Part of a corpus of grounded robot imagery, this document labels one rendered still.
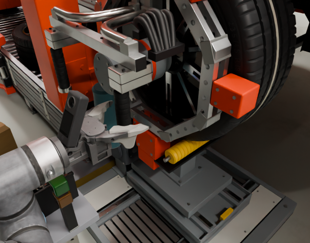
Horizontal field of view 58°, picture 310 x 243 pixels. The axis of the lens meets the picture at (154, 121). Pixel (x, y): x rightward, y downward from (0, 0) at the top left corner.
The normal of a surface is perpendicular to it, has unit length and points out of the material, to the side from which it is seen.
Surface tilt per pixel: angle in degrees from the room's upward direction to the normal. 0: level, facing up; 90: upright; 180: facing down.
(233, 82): 0
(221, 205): 0
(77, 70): 90
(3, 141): 90
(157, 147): 90
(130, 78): 90
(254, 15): 58
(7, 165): 23
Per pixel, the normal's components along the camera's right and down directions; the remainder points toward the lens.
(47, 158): 0.53, -0.11
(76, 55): 0.66, 0.44
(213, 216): -0.01, -0.80
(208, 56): -0.76, 0.40
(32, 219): 0.45, -0.87
